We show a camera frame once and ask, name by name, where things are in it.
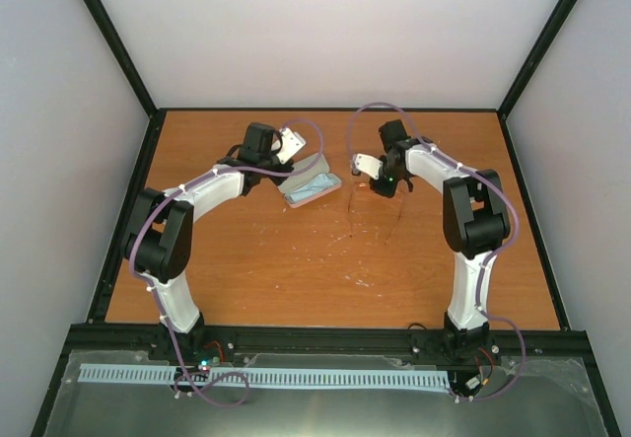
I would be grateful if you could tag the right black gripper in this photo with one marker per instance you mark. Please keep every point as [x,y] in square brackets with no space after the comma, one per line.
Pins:
[387,191]

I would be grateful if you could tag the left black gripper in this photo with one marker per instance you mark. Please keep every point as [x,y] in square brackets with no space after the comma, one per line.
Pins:
[276,180]

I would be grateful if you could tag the pink glasses case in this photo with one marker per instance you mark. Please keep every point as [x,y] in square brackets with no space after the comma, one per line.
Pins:
[321,166]

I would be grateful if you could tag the brown transparent sunglasses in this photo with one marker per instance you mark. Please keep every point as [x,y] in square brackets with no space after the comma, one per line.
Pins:
[373,216]

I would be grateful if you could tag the light blue cleaning cloth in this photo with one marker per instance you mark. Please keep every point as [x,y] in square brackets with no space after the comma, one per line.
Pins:
[315,186]

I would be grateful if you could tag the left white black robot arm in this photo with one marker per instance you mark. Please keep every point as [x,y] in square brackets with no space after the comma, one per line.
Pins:
[157,241]

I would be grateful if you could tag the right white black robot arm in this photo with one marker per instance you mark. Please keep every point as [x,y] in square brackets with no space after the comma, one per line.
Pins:
[475,223]

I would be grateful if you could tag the clear plastic sheet cover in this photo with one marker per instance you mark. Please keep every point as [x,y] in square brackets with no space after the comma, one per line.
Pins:
[538,397]

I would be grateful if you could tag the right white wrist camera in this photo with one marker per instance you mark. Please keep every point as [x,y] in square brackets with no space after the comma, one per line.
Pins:
[363,164]

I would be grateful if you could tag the left black frame post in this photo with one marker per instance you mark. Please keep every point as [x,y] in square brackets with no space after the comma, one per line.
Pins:
[102,19]

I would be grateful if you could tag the black frame post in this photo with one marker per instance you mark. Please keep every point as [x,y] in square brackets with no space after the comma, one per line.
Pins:
[102,19]
[550,30]

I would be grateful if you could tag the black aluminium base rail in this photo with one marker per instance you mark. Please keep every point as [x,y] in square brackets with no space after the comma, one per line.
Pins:
[155,340]

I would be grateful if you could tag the light blue slotted cable duct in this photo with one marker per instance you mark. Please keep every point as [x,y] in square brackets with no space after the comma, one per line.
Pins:
[276,378]

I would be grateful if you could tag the right black frame post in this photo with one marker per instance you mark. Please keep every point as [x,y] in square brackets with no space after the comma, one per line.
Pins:
[550,30]

